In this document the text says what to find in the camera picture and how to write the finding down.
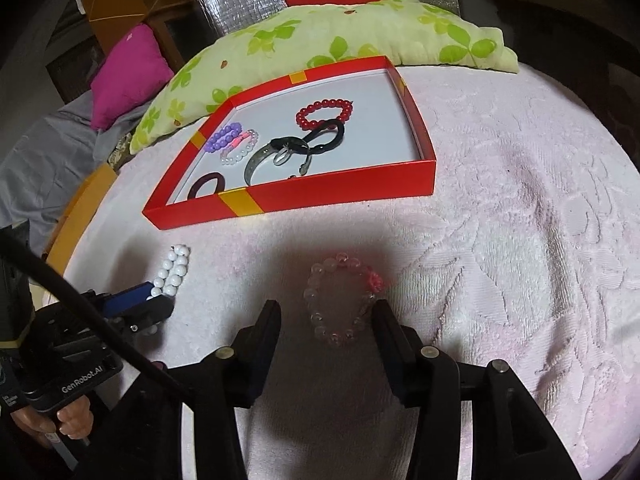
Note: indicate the green floral pillow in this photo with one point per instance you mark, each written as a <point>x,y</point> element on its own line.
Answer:
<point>325,35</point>

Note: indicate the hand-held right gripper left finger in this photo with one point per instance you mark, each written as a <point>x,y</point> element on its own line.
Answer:
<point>262,350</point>

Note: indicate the pale pink embossed blanket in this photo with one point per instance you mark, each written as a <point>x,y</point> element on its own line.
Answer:
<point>500,260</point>

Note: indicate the red box lid tray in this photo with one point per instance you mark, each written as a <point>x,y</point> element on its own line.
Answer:
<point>310,150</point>

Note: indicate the patterned small cloth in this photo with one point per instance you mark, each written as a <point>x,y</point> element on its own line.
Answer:
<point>120,152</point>

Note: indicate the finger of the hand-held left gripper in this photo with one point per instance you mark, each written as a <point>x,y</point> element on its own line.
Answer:
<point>150,312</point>
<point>130,297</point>

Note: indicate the grey blanket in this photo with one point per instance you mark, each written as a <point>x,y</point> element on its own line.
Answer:
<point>45,160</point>

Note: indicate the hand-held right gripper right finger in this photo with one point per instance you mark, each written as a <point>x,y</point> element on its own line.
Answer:
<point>392,355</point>

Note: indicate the magenta pillow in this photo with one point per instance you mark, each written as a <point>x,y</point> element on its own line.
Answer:
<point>132,75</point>

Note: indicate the person's left hand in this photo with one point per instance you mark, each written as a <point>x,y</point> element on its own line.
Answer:
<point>70,420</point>

